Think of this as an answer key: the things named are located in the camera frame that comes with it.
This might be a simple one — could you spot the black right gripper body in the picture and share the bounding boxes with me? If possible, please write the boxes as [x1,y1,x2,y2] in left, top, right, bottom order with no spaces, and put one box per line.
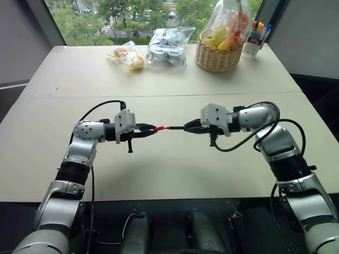
[200,124,221,147]

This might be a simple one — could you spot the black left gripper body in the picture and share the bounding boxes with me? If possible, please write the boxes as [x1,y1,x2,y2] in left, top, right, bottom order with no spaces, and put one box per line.
[120,123,143,154]

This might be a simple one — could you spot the white red marker box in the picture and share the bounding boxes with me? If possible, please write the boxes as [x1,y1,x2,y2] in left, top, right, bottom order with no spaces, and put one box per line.
[243,28,269,58]

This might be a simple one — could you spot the large golden bread roll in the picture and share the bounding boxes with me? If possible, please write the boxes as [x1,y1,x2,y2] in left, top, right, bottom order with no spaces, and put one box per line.
[123,51,145,70]

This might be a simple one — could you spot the woven wicker basket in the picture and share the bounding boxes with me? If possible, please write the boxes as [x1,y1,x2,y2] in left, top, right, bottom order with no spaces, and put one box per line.
[195,0,246,73]

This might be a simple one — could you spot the clear bag of bread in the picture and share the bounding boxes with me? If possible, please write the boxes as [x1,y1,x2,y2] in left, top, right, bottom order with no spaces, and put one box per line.
[106,41,146,72]

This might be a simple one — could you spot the small pale bread roll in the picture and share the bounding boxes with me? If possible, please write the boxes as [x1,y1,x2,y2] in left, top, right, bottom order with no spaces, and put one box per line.
[113,47,131,58]

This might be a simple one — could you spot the clear bag of grey parts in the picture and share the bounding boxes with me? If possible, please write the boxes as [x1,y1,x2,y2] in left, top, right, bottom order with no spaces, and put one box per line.
[146,26,197,67]

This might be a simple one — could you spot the yellow bananas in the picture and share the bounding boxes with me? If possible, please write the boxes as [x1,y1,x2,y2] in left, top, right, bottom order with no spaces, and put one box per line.
[210,26,235,51]

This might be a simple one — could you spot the dark rounded grey shape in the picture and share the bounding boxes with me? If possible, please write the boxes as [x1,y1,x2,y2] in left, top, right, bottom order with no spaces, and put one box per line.
[184,210,227,254]

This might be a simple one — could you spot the clear bag of fruit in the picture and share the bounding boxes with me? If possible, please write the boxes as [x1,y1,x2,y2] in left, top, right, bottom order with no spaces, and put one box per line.
[204,0,253,51]

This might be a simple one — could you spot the orange round fruit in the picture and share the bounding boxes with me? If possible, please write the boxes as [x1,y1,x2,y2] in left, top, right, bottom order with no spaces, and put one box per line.
[233,12,250,30]

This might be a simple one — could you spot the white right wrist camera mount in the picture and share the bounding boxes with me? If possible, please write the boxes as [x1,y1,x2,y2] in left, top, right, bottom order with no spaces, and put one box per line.
[200,103,231,137]

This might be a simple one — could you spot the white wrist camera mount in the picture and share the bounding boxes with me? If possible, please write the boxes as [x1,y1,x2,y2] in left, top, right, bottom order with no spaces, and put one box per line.
[200,103,231,137]
[114,108,137,144]

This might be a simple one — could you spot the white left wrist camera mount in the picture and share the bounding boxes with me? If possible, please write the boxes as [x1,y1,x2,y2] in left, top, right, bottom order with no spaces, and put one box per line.
[114,108,137,144]

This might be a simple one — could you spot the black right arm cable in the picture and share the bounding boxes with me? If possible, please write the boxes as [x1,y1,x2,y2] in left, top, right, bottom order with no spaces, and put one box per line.
[210,102,307,233]

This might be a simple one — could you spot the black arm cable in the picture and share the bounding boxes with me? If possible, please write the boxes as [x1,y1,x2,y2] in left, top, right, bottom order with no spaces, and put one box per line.
[69,99,127,239]
[210,102,307,233]

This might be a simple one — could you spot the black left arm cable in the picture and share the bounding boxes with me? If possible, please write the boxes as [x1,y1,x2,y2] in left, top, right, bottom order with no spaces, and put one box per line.
[69,99,127,239]

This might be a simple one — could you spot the thin white wire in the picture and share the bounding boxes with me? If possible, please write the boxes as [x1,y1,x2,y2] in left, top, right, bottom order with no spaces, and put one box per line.
[99,213,139,246]

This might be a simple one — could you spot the dark rounded shape with wire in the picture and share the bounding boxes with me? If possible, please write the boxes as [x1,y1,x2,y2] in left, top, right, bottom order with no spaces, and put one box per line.
[121,212,152,254]

